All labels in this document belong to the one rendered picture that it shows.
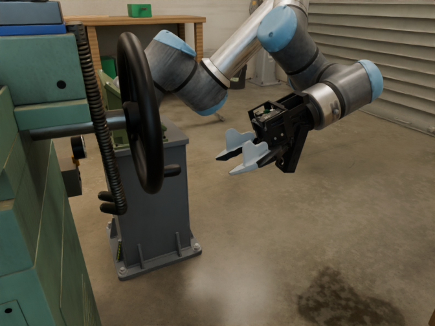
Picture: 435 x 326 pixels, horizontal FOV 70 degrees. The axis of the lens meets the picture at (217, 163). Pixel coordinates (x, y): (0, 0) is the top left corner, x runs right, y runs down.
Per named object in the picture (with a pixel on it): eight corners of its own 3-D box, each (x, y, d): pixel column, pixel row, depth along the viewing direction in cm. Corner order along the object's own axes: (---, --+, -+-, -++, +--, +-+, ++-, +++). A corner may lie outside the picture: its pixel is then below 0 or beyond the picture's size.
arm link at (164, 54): (131, 61, 117) (160, 22, 115) (165, 89, 126) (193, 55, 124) (137, 66, 104) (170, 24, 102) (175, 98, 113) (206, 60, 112)
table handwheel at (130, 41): (158, 20, 41) (129, 39, 67) (-22, 24, 34) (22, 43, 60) (180, 217, 50) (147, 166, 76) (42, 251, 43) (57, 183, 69)
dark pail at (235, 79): (250, 88, 398) (252, 65, 385) (230, 91, 387) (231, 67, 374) (239, 83, 422) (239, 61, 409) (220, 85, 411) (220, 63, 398)
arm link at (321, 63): (299, 42, 78) (333, 46, 67) (322, 72, 84) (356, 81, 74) (274, 72, 78) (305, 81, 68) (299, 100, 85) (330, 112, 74)
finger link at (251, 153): (221, 154, 57) (256, 127, 61) (230, 178, 60) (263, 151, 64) (232, 158, 55) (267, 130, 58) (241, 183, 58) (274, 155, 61)
